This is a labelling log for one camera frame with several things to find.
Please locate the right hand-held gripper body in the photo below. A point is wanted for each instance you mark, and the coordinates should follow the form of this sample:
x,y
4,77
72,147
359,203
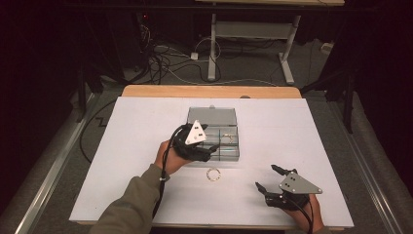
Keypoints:
x,y
298,186

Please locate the white metal desk frame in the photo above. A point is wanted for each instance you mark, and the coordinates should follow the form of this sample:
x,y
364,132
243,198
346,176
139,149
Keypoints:
x,y
250,30

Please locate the person's left hand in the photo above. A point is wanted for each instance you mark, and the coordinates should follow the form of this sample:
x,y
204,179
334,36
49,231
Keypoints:
x,y
167,159

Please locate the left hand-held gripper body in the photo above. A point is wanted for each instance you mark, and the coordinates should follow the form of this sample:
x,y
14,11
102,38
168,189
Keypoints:
x,y
191,151

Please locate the black metal stand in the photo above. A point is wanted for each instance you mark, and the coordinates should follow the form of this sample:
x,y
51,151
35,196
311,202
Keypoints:
x,y
81,97
349,107

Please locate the white power adapter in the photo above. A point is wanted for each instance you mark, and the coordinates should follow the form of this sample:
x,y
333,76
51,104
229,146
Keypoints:
x,y
194,56

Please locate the aluminium floor rail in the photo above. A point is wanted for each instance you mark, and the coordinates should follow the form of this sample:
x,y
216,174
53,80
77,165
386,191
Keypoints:
x,y
368,175
48,182

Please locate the person's right hand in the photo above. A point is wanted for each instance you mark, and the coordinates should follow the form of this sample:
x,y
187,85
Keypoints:
x,y
313,217

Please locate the wooden table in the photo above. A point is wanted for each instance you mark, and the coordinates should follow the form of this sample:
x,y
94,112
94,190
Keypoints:
x,y
211,91

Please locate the white table cover sheet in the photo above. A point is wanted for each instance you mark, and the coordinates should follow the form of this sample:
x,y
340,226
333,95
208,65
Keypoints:
x,y
146,123

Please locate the clear grey plastic compartment box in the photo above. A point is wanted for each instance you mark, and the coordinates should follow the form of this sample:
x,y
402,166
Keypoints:
x,y
212,117

